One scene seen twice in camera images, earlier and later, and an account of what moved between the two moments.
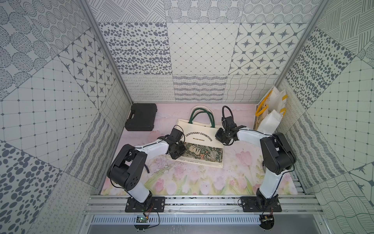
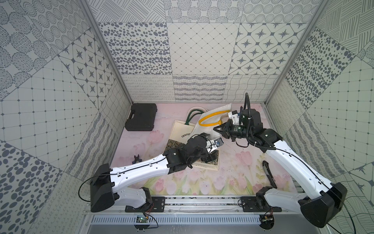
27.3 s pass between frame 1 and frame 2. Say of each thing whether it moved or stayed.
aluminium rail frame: stayed
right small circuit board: stayed
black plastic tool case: stayed
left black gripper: moved
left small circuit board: stayed
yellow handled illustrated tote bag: moved
